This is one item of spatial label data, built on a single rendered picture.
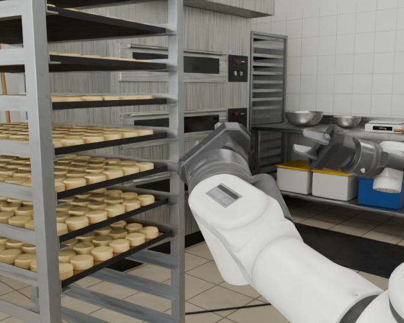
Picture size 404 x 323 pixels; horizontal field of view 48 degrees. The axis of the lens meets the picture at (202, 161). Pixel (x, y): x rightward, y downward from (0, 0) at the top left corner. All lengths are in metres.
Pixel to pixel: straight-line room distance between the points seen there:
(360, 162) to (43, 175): 0.70
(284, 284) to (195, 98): 3.15
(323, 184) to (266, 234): 4.02
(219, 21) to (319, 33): 1.67
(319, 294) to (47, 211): 0.63
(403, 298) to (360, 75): 4.64
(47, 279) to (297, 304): 0.64
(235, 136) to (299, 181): 3.91
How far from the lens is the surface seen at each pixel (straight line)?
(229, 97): 3.83
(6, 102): 1.00
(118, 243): 1.16
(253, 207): 0.45
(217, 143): 0.65
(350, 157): 1.12
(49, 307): 0.97
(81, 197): 1.29
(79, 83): 3.25
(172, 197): 1.26
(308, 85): 5.18
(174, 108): 1.22
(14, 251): 1.18
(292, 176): 4.60
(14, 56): 0.97
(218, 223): 0.45
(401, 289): 0.34
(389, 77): 4.83
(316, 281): 0.39
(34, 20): 0.89
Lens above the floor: 1.26
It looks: 9 degrees down
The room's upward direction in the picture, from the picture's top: straight up
